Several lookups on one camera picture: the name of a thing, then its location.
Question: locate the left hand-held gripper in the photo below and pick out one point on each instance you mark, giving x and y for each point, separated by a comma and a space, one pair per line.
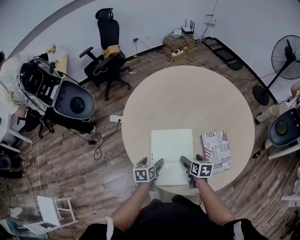
145, 173

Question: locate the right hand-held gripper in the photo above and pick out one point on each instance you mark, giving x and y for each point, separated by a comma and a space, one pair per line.
201, 170

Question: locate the white item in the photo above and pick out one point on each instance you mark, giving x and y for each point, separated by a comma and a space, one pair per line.
172, 145

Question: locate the person's right forearm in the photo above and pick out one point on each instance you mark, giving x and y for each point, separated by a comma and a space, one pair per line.
214, 204

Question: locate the person's left forearm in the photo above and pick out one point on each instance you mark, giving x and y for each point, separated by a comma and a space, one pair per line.
131, 206

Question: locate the flag and newsprint patterned book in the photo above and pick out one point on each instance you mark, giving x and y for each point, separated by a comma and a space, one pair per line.
216, 147

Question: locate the white socket block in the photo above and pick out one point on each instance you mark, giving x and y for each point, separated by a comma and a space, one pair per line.
115, 118

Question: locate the round beige table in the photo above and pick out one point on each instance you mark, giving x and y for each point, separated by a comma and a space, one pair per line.
187, 100

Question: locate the person's black clothing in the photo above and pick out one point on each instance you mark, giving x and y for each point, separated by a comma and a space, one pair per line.
164, 222

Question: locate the black power adapter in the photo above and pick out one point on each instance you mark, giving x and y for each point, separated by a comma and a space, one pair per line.
92, 142

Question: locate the white desk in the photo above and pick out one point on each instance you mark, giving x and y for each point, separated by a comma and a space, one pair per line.
9, 131
284, 151

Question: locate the white shell chair black cushion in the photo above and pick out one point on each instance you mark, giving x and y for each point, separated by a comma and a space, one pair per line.
75, 100
284, 127

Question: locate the white power strip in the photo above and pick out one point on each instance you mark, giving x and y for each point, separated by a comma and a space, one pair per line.
177, 52

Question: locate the black office chair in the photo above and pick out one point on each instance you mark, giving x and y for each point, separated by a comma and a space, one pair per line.
109, 58

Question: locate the white folding chair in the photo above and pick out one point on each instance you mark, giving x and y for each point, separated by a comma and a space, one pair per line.
50, 215

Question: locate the yellow box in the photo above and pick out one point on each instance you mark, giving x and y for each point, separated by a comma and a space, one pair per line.
111, 51

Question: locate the white router with black antennas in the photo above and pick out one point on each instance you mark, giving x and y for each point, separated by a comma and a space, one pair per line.
187, 29

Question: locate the pale yellow board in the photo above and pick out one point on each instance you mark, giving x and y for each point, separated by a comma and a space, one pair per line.
62, 63

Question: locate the black standing fan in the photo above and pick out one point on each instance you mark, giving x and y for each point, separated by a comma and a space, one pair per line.
284, 58

